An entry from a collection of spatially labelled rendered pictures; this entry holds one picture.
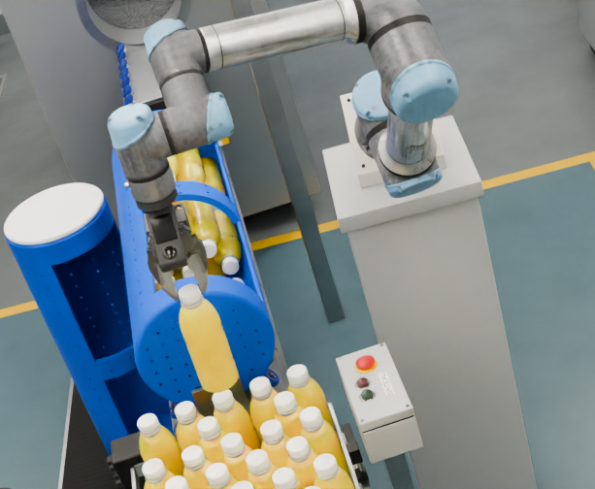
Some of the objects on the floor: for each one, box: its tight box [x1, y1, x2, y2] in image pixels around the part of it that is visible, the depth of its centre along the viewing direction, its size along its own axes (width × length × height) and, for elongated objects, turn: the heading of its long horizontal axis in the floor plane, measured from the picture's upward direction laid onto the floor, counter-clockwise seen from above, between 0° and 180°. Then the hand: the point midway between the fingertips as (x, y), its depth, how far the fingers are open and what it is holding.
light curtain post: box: [229, 0, 345, 324], centre depth 372 cm, size 6×6×170 cm
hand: (189, 293), depth 205 cm, fingers closed on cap, 4 cm apart
